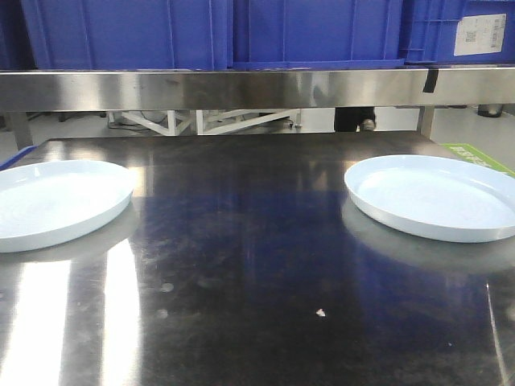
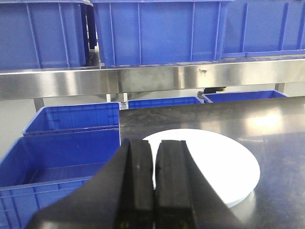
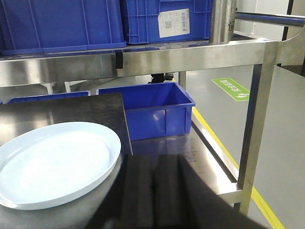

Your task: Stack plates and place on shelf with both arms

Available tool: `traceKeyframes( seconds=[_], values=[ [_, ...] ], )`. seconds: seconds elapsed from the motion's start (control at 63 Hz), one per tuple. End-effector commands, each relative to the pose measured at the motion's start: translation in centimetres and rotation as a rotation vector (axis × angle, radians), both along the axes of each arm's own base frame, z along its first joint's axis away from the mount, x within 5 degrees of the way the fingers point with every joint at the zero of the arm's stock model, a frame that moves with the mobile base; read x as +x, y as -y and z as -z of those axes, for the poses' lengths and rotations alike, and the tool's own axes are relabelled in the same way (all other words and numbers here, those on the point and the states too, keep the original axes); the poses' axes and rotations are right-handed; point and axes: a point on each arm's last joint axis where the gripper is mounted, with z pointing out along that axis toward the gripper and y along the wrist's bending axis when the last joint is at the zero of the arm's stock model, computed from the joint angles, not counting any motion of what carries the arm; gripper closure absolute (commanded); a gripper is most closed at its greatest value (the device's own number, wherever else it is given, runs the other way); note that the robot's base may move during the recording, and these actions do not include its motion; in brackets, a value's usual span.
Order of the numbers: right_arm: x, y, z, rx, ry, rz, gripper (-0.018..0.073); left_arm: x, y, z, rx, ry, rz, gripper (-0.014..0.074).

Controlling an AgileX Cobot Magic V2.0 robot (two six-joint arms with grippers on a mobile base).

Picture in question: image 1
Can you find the blue crate on shelf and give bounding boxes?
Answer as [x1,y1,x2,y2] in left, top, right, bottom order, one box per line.
[21,1,233,71]
[233,1,404,70]

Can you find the blue crate middle on shelf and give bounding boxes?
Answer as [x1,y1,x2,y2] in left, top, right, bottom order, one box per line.
[233,1,404,70]

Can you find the white metal frame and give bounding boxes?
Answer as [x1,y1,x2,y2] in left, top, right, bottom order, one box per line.
[106,108,303,137]

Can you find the person legs in black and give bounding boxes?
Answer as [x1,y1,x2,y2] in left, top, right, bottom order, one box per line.
[334,107,377,132]

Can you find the black tape strip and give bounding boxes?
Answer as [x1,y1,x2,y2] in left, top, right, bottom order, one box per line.
[422,68,439,93]

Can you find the stainless steel shelf rail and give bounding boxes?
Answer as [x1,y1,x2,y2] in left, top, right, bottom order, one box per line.
[1,65,514,113]

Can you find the light blue plate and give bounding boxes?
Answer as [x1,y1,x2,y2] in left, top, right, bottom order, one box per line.
[1,160,136,253]
[344,154,514,243]

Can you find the blue crate left on shelf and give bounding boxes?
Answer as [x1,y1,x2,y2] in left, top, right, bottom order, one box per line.
[21,1,233,71]

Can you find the blue crate beside table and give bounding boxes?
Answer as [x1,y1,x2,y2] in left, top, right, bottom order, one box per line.
[0,146,37,170]

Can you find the blue crate right with label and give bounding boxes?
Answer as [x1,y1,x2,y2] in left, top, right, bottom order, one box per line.
[398,1,514,65]

